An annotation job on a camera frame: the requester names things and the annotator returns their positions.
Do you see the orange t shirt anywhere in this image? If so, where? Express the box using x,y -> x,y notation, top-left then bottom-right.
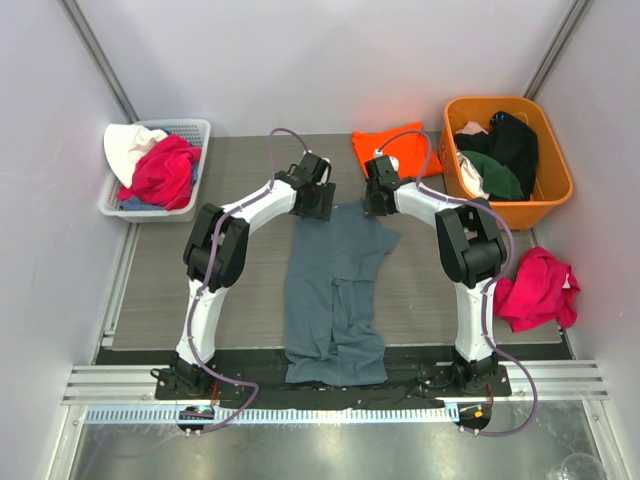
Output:
351,122 -> 443,178

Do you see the grey-blue t shirt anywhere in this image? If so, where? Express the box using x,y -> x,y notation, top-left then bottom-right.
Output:
284,200 -> 401,387

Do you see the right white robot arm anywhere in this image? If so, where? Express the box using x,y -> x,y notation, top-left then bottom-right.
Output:
364,152 -> 507,395

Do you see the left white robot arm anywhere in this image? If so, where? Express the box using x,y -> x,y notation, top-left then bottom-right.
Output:
151,151 -> 336,399

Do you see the white garment in tub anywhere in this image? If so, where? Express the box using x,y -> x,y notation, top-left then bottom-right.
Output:
456,121 -> 490,200

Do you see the dark green garment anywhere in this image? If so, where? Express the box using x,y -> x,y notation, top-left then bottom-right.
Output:
462,150 -> 524,201

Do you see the black garment in tub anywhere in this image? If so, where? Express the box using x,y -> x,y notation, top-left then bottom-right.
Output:
454,111 -> 539,201

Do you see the pink shirt in basket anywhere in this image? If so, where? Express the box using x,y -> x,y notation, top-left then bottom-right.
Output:
117,134 -> 202,211

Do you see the orange plastic tub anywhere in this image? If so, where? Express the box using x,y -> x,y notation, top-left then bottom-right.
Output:
437,96 -> 574,231

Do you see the blue cloth in basket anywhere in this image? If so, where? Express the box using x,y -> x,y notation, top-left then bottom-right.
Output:
119,197 -> 150,211

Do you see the pink shirt on table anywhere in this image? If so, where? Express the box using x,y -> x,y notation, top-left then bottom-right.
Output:
493,246 -> 581,333

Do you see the white cloth in basket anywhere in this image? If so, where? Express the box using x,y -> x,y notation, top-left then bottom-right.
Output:
103,123 -> 168,188

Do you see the white perforated basket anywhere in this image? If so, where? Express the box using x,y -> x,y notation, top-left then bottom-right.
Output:
99,118 -> 211,224

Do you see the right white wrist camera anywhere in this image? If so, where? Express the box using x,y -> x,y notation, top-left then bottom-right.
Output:
374,149 -> 399,171

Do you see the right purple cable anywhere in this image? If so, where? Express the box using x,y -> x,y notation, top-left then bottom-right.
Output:
375,130 -> 540,439

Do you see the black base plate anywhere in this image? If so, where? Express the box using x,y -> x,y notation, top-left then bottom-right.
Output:
97,343 -> 574,409

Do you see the white slotted cable duct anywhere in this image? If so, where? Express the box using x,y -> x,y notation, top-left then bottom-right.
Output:
84,404 -> 459,426

